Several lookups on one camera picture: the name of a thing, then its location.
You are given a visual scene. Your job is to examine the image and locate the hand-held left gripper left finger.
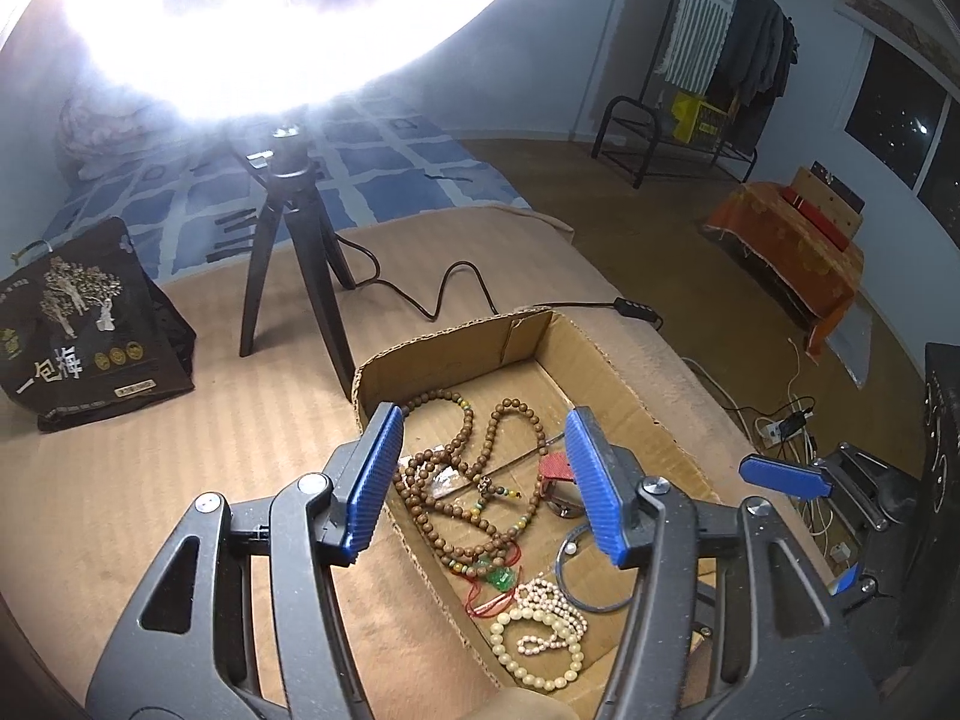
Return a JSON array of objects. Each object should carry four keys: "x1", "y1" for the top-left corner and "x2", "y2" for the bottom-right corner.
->
[{"x1": 96, "y1": 401, "x2": 406, "y2": 720}]

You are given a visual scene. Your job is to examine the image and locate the brown wooden bead necklace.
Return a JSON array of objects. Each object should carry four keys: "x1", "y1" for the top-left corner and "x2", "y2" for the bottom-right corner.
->
[{"x1": 395, "y1": 388, "x2": 552, "y2": 578}]

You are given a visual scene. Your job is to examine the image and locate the white pearl necklace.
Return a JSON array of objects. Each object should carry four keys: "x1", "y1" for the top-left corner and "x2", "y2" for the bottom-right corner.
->
[{"x1": 514, "y1": 574, "x2": 590, "y2": 653}]

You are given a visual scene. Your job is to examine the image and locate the pink floral quilt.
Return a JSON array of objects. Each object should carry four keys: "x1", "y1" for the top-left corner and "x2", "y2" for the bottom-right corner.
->
[{"x1": 56, "y1": 90, "x2": 162, "y2": 181}]

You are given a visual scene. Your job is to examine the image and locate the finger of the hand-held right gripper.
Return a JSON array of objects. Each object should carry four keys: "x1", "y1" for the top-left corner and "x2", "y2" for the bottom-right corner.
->
[
  {"x1": 739, "y1": 444, "x2": 916, "y2": 533},
  {"x1": 831, "y1": 562, "x2": 901, "y2": 608}
]

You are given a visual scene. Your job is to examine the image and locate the thin metal bangle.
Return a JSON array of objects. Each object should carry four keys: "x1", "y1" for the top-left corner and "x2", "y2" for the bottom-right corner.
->
[{"x1": 556, "y1": 521, "x2": 638, "y2": 614}]

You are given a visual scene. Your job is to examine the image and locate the grey plastic sheet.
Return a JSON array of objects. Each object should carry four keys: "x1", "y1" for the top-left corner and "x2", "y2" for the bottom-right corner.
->
[{"x1": 825, "y1": 300, "x2": 875, "y2": 391}]

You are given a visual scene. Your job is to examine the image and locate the orange cloth covered table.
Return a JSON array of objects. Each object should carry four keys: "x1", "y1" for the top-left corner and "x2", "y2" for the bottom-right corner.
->
[{"x1": 703, "y1": 180, "x2": 867, "y2": 357}]

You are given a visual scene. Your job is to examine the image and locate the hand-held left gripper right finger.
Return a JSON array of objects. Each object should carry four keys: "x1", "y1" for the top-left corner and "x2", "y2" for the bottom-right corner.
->
[{"x1": 564, "y1": 405, "x2": 878, "y2": 720}]

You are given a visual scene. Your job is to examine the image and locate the black power cable with switch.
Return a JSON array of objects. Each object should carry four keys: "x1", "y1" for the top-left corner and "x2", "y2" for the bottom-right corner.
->
[{"x1": 334, "y1": 232, "x2": 665, "y2": 331}]

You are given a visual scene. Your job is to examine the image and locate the red box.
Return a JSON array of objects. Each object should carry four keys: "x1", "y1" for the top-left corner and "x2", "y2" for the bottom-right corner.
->
[{"x1": 780, "y1": 190, "x2": 852, "y2": 248}]

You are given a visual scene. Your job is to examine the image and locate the green pendant red string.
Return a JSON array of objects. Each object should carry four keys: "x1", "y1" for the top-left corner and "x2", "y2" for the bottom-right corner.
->
[{"x1": 465, "y1": 544, "x2": 522, "y2": 620}]

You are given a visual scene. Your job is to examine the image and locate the white ring light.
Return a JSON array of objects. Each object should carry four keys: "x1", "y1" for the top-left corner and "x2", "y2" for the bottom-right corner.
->
[{"x1": 0, "y1": 0, "x2": 541, "y2": 121}]

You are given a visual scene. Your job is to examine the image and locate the blue checked blanket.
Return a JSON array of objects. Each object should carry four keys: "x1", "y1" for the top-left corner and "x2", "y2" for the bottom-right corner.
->
[{"x1": 45, "y1": 82, "x2": 533, "y2": 286}]

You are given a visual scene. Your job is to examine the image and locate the black tripod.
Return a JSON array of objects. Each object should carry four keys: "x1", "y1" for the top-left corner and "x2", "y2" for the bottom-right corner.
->
[{"x1": 238, "y1": 116, "x2": 357, "y2": 400}]

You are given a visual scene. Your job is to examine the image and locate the white power strip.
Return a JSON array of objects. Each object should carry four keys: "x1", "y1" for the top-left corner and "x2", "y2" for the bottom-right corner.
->
[{"x1": 757, "y1": 409, "x2": 815, "y2": 443}]

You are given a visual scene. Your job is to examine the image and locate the yellow box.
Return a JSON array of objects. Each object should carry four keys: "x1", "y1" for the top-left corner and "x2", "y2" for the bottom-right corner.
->
[{"x1": 670, "y1": 90, "x2": 732, "y2": 143}]

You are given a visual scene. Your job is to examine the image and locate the dark hanging clothes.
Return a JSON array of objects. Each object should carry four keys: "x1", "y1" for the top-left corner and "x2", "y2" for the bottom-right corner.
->
[{"x1": 712, "y1": 0, "x2": 800, "y2": 143}]

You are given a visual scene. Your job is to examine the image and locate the black printed bag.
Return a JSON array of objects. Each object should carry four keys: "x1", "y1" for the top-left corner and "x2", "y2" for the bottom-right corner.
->
[{"x1": 0, "y1": 216, "x2": 197, "y2": 434}]

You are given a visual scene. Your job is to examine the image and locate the cardboard box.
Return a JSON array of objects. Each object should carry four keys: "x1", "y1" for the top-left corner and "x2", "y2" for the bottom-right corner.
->
[{"x1": 351, "y1": 306, "x2": 837, "y2": 720}]

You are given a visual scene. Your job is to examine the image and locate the small clear packet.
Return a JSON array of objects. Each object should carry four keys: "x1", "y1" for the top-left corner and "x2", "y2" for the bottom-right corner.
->
[{"x1": 427, "y1": 467, "x2": 472, "y2": 502}]

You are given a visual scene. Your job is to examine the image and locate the white striped towel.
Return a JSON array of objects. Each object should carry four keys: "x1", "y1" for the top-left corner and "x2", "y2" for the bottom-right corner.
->
[{"x1": 656, "y1": 0, "x2": 747, "y2": 95}]

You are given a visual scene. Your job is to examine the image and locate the cream bead bracelet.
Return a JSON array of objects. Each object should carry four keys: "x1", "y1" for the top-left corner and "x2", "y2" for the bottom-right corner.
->
[{"x1": 489, "y1": 607, "x2": 586, "y2": 692}]

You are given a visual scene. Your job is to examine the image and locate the dark window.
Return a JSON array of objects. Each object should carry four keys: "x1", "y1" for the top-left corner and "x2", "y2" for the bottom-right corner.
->
[{"x1": 840, "y1": 30, "x2": 960, "y2": 226}]

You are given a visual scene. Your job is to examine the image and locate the wooden board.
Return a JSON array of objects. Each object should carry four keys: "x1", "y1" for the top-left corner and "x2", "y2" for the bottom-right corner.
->
[{"x1": 793, "y1": 163, "x2": 863, "y2": 241}]

